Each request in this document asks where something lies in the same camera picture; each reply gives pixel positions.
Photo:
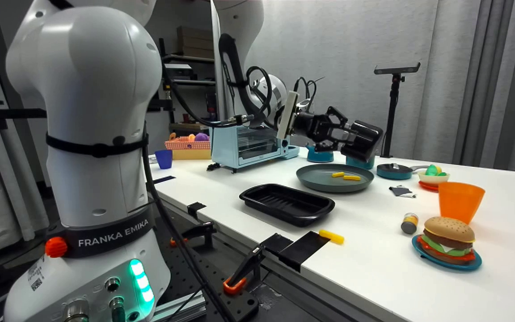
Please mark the black tripod stand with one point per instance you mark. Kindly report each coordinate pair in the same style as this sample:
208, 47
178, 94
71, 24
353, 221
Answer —
394, 95

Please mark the small dark grey pan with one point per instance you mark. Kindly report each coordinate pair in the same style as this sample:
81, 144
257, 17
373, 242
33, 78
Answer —
394, 172

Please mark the teal pot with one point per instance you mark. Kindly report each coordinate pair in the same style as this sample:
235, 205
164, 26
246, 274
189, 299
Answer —
359, 163

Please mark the dark shelf unit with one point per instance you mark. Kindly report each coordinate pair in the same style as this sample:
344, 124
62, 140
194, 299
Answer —
189, 78

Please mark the black rectangular tray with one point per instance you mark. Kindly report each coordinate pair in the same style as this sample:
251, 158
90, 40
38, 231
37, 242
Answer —
287, 205

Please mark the yellow chip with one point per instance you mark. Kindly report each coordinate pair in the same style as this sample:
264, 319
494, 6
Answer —
332, 237
353, 178
337, 174

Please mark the orange plastic cup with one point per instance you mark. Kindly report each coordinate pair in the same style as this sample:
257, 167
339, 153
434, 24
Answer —
460, 201

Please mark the small red plate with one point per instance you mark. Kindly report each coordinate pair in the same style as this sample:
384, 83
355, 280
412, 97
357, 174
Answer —
428, 187

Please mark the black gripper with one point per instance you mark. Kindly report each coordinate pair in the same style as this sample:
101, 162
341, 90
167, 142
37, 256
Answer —
314, 126

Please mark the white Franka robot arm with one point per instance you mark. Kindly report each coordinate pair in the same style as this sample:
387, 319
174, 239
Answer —
90, 119

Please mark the small teal plate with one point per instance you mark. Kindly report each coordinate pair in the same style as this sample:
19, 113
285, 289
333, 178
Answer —
475, 262

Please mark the black mounting bar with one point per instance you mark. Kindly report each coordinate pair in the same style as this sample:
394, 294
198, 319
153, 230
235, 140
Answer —
8, 117

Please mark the toy burger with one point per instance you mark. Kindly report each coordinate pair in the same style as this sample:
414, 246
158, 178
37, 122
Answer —
448, 235

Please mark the small dark clip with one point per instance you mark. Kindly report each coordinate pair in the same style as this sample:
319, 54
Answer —
401, 190

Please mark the gray plate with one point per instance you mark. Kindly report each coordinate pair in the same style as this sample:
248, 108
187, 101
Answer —
330, 181

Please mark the light blue toaster oven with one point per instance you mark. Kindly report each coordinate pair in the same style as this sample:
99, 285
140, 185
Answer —
251, 146

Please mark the blue cup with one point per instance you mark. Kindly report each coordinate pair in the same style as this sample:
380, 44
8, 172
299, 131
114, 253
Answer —
164, 160

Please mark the small teal container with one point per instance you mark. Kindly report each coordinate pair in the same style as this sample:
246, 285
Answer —
321, 155

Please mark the pink and yellow box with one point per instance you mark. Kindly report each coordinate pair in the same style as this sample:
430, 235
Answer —
187, 147

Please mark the green yellow white toy food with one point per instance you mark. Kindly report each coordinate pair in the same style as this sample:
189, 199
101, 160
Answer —
434, 174

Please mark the small toy can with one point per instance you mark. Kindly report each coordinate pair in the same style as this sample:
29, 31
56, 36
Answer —
410, 224

